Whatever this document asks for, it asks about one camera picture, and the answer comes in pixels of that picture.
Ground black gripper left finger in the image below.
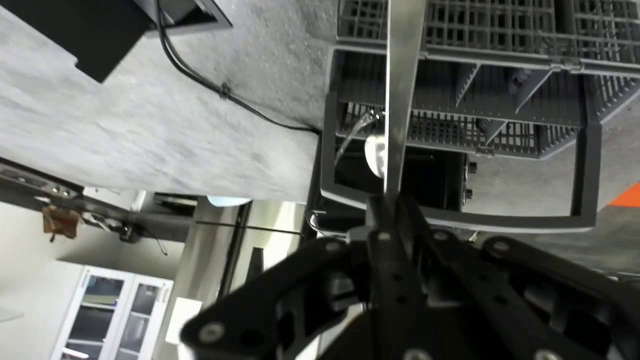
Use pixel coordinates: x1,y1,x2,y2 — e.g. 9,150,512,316
178,192,427,360

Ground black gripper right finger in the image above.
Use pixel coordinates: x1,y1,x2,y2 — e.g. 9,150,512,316
397,196,640,360

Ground silver metal fork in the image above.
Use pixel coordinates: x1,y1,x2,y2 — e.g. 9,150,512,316
380,0,429,201

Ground teal pendant lamp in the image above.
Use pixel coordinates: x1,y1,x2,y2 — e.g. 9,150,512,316
203,194,254,209

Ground small white round object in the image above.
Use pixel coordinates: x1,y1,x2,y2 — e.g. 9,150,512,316
361,132,389,179

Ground black plastic crate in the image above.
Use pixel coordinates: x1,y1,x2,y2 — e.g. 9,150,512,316
318,0,640,236

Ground small black angled box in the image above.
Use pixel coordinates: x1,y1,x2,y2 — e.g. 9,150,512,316
132,0,235,35

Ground white glass-door wall cabinet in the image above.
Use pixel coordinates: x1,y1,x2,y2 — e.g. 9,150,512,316
48,264,176,360

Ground black toaster power cable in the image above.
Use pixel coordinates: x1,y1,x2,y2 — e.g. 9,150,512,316
153,0,324,135

